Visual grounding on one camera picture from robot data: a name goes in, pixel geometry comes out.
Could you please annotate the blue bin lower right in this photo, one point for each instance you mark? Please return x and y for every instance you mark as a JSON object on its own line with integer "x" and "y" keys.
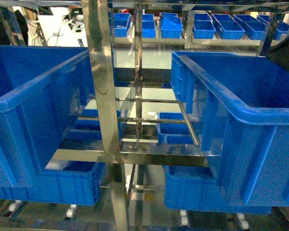
{"x": 195, "y": 189}

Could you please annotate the large blue bin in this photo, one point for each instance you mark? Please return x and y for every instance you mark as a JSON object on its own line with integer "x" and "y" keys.
{"x": 239, "y": 107}
{"x": 43, "y": 91}

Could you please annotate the large blue bin upper left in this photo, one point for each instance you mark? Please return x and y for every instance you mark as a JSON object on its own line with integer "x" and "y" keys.
{"x": 43, "y": 91}

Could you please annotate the small blue bin far row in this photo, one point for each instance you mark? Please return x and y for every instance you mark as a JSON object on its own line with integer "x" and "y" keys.
{"x": 148, "y": 29}
{"x": 170, "y": 26}
{"x": 122, "y": 23}

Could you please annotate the large blue bin upper right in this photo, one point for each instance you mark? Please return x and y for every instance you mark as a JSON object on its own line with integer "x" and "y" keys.
{"x": 239, "y": 107}

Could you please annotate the blue bin lower left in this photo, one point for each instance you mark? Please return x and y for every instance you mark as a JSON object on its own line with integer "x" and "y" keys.
{"x": 79, "y": 184}

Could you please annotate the stainless steel rack frame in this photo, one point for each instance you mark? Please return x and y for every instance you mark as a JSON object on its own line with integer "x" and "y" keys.
{"x": 110, "y": 128}

